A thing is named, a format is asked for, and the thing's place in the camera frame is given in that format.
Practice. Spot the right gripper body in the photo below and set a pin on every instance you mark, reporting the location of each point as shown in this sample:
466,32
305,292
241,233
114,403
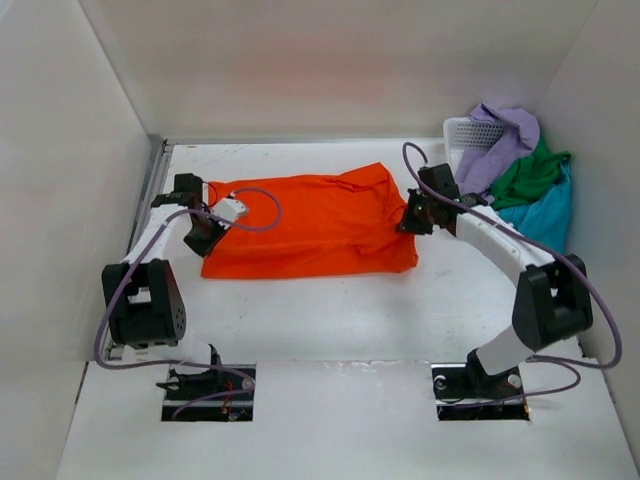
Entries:
414,218

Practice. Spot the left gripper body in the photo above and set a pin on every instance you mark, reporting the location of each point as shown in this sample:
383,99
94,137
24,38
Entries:
203,239

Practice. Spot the orange t shirt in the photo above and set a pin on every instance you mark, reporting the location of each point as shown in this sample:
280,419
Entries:
314,225

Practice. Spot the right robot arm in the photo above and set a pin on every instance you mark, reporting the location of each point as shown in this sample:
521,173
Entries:
551,304

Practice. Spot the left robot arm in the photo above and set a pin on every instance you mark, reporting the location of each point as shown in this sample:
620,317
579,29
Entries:
145,309

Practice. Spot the lilac t shirt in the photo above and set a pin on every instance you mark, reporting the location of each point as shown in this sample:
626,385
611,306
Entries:
478,170

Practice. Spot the white laundry basket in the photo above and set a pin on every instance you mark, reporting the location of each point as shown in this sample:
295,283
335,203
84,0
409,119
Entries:
462,134

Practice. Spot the green t shirt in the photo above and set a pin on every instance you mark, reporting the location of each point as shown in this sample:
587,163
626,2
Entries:
528,178

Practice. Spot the teal t shirt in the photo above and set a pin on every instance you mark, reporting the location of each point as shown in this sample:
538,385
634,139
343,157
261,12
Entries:
547,220

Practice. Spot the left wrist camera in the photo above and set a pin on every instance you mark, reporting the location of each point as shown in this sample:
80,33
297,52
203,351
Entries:
228,210

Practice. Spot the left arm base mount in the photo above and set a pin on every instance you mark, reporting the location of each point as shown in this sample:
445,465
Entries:
210,396

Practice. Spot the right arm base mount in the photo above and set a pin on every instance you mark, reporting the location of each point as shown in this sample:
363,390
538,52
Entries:
499,398

